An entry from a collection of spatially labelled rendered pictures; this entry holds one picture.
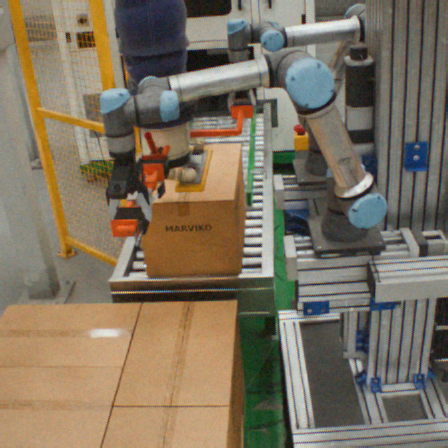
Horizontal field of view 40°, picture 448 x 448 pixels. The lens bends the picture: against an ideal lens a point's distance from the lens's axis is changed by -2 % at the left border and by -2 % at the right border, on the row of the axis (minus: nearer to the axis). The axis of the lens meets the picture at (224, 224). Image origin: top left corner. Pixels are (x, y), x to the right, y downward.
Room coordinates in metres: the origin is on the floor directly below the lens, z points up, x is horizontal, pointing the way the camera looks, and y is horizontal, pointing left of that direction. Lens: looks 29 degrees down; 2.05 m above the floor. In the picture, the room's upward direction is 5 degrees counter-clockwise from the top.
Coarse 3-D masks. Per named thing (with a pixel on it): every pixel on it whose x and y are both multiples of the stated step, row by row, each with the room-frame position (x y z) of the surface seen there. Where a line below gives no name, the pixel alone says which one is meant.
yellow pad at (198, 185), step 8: (192, 152) 2.14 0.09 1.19; (200, 152) 2.19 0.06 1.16; (208, 152) 2.20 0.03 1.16; (208, 160) 2.12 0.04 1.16; (184, 168) 2.05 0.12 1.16; (200, 168) 2.04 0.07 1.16; (208, 168) 2.07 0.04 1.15; (200, 176) 1.97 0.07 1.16; (176, 184) 1.93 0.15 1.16; (184, 184) 1.93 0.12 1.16; (192, 184) 1.92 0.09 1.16; (200, 184) 1.92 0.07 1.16; (176, 192) 1.91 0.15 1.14
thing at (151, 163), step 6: (144, 156) 1.87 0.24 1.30; (150, 156) 1.87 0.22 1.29; (156, 156) 1.87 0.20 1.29; (162, 156) 1.87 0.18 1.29; (168, 156) 1.86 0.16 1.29; (138, 162) 1.83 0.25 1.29; (144, 162) 1.85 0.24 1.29; (150, 162) 1.84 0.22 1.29; (156, 162) 1.84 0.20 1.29; (162, 162) 1.83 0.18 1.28; (168, 162) 1.84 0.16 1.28; (144, 168) 1.80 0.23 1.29; (150, 168) 1.79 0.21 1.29; (156, 168) 1.79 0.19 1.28; (162, 168) 1.79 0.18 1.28; (168, 168) 1.84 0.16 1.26; (150, 174) 1.79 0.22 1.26; (162, 174) 1.79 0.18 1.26; (168, 174) 1.82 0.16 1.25; (162, 180) 1.79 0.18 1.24
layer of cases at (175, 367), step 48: (0, 336) 1.97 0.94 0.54; (48, 336) 1.95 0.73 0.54; (96, 336) 1.93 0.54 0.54; (144, 336) 1.90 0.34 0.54; (192, 336) 1.88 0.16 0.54; (0, 384) 1.68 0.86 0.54; (48, 384) 1.67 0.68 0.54; (96, 384) 1.65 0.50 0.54; (144, 384) 1.63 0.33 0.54; (192, 384) 1.61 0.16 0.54; (240, 384) 1.92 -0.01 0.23; (0, 432) 1.44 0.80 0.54; (48, 432) 1.43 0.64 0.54; (96, 432) 1.42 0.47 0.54; (144, 432) 1.41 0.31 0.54; (192, 432) 1.39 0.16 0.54
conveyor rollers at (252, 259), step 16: (192, 128) 4.21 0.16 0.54; (208, 128) 4.18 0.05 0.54; (224, 128) 4.18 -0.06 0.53; (256, 128) 4.08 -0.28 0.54; (192, 144) 3.88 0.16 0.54; (208, 144) 3.84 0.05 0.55; (256, 144) 3.80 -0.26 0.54; (256, 160) 3.53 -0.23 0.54; (256, 176) 3.27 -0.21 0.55; (256, 192) 3.08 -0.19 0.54; (256, 208) 2.90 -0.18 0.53; (256, 224) 2.72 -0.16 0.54; (256, 240) 2.55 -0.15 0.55; (256, 256) 2.45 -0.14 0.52; (144, 272) 2.35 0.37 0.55; (256, 272) 2.28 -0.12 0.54
